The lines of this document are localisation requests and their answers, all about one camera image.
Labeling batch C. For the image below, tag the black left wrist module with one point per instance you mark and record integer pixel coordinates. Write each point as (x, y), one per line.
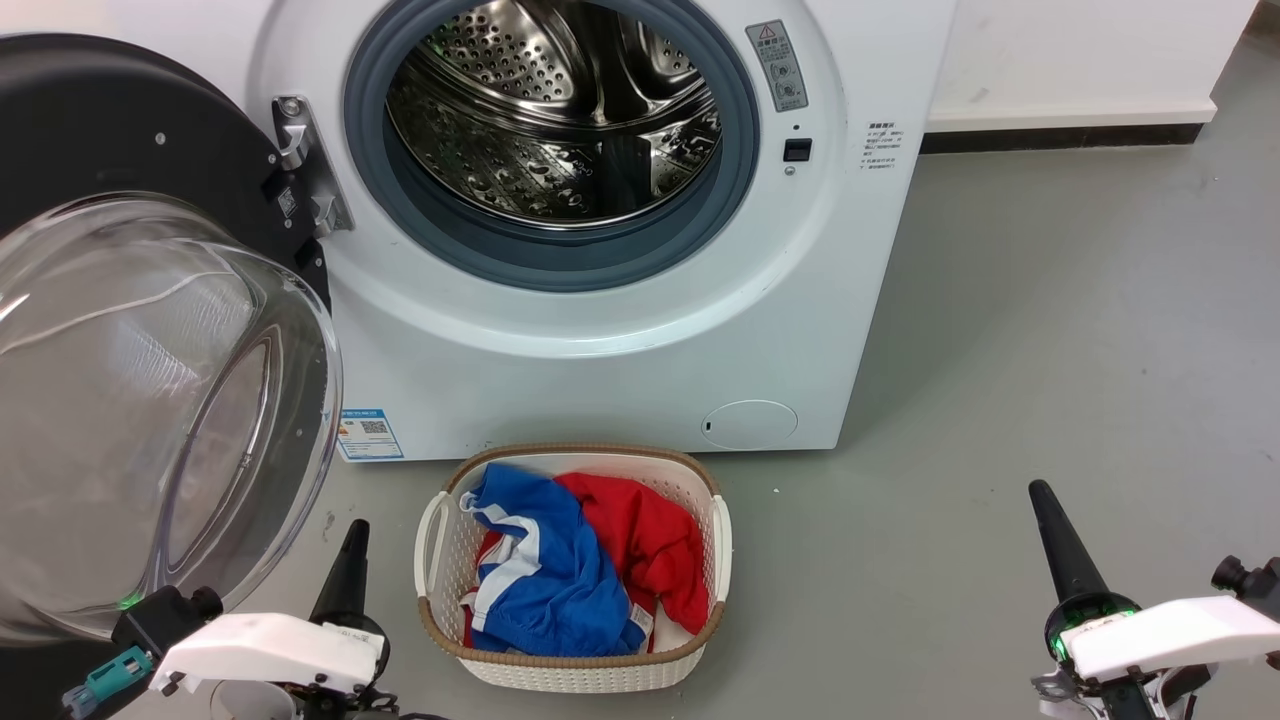
(165, 612)

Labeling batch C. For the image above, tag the black round glass washer door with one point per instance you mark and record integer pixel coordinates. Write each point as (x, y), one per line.
(140, 420)

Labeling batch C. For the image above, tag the round white filter cover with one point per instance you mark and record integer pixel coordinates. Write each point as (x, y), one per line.
(750, 424)

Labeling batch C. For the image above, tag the blue white-striped garment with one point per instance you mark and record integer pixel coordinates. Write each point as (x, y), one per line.
(550, 580)

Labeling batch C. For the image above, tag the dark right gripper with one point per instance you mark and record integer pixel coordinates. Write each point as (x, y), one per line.
(1095, 690)

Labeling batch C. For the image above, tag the metal door hinge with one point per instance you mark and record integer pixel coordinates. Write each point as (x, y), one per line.
(305, 165)

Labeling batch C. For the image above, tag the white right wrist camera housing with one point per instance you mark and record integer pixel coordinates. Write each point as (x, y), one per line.
(1170, 632)

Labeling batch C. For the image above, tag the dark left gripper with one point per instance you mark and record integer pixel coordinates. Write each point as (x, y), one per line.
(330, 705)

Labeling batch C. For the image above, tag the white woven-rim laundry basket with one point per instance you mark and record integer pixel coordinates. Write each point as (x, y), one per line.
(580, 668)

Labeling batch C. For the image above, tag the red garment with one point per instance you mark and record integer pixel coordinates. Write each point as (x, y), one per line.
(650, 545)

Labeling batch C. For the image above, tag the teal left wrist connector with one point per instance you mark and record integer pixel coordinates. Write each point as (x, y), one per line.
(105, 682)

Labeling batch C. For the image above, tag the blue energy label sticker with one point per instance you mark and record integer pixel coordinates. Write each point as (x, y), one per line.
(368, 434)

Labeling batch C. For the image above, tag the black wrist module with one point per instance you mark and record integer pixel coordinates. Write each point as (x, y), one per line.
(165, 612)
(1250, 580)

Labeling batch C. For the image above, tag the white front-load washing machine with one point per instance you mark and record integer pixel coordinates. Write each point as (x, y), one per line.
(620, 370)

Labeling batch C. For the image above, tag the grey warning sticker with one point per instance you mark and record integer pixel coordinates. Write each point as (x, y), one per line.
(778, 65)

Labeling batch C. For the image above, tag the steel perforated washer drum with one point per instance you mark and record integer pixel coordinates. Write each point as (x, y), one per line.
(560, 110)

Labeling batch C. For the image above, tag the black right wrist module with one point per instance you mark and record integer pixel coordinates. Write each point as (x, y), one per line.
(1250, 580)

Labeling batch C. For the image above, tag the black door latch slot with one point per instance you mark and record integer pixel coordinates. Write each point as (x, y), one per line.
(797, 150)

